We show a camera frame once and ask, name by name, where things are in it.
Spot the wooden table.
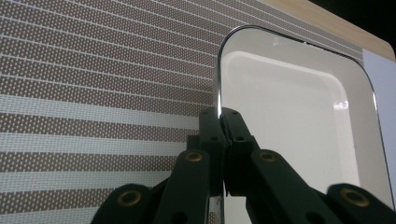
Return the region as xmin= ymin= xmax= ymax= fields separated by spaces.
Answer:
xmin=264 ymin=0 xmax=396 ymax=62

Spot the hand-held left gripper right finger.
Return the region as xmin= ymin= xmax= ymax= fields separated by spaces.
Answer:
xmin=219 ymin=106 xmax=262 ymax=198

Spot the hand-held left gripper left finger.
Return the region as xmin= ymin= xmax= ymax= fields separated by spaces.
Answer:
xmin=186 ymin=106 xmax=226 ymax=198

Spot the striped woven placemat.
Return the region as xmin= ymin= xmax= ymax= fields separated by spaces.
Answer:
xmin=0 ymin=0 xmax=365 ymax=224

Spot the square white plate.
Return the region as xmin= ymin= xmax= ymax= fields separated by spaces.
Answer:
xmin=210 ymin=24 xmax=396 ymax=224

